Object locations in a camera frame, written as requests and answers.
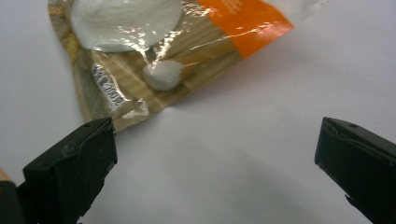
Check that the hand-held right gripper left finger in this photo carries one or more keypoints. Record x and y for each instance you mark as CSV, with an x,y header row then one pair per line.
x,y
70,174

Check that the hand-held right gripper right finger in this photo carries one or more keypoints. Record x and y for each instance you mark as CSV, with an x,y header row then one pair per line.
x,y
361,168

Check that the tan and orange snack packet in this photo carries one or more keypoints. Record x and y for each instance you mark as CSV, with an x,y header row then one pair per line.
x,y
162,56

